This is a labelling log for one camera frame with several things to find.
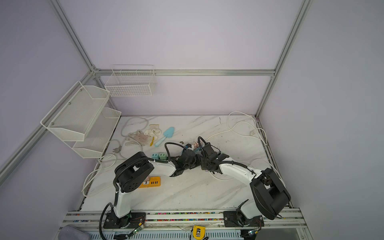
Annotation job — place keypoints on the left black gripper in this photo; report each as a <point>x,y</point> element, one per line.
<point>197,158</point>

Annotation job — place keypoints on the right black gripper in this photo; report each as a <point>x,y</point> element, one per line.
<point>202,165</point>

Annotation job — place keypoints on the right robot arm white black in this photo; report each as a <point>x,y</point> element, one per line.
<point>269,193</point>

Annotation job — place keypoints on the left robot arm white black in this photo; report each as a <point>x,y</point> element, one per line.
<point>133,172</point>

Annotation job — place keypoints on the pink plug adapter far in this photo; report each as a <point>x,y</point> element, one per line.
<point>195,145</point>

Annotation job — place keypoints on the green adapter on black strip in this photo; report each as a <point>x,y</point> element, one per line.
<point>163,156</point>

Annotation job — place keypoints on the light blue brush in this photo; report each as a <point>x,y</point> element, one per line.
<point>167,134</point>

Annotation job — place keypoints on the teal adapter on black strip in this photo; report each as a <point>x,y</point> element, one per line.
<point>155,156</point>

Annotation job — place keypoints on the orange power strip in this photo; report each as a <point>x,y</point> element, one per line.
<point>151,182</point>

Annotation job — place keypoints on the beige power strip bundle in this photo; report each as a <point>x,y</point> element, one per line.
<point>145,137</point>

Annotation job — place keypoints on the yellow tape measure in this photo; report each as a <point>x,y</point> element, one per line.
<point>198,233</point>

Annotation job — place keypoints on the white mesh two-tier shelf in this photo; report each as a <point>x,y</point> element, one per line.
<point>82,120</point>

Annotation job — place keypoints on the grey cloth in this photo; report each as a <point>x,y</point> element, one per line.
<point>72,233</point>

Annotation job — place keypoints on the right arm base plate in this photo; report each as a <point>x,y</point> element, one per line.
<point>238,219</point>

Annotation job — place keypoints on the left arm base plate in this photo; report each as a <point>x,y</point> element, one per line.
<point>131,221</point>

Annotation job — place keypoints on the aluminium rail base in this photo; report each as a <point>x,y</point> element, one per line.
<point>178,225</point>

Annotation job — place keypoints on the white wire basket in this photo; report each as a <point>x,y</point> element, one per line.
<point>132,81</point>

